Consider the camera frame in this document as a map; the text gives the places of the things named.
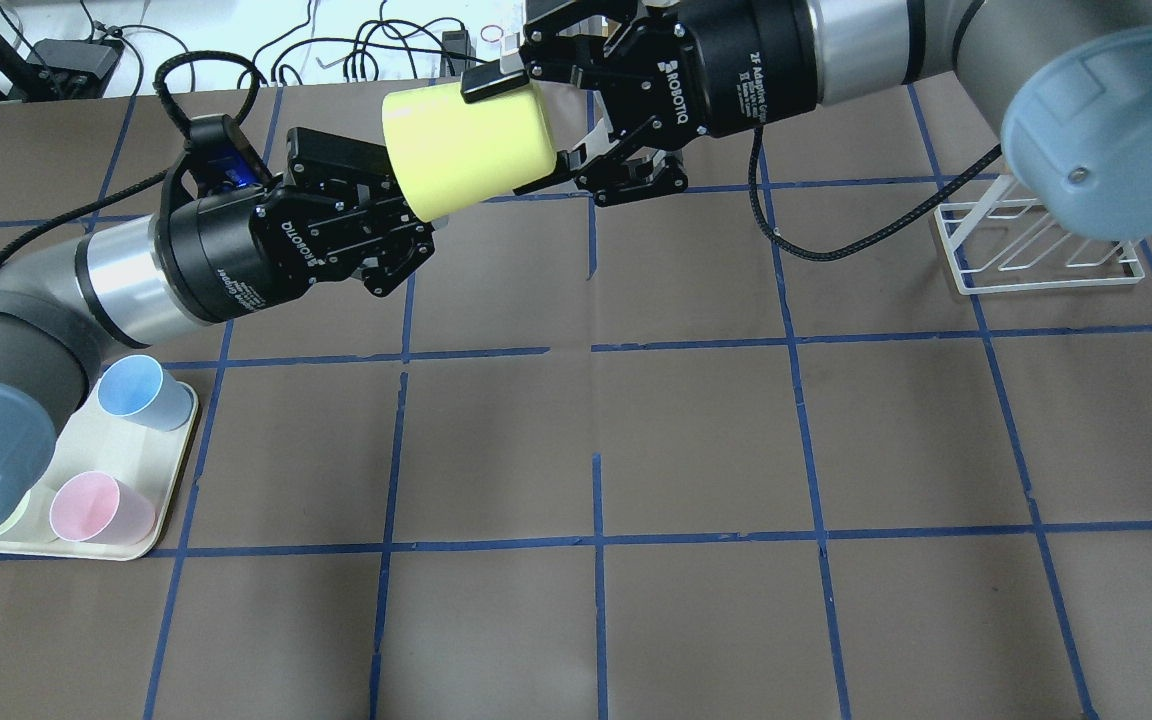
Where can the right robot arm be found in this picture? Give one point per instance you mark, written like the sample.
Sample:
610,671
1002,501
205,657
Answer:
1065,85

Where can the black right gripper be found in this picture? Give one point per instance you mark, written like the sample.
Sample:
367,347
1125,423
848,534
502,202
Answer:
748,65

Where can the yellow plastic cup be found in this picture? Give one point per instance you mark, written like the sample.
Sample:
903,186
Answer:
448,154

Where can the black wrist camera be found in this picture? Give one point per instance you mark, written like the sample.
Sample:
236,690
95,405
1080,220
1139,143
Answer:
221,159

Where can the white wire cup rack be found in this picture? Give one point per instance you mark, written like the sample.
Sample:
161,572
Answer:
1007,241

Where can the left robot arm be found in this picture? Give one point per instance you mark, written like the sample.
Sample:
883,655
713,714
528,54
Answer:
65,312

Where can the blue plastic cup near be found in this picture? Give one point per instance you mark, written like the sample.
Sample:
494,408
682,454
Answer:
139,389

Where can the pink plastic cup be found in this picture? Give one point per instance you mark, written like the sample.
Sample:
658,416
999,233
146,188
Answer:
95,507

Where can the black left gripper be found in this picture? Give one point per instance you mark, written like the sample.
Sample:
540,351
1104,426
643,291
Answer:
219,257

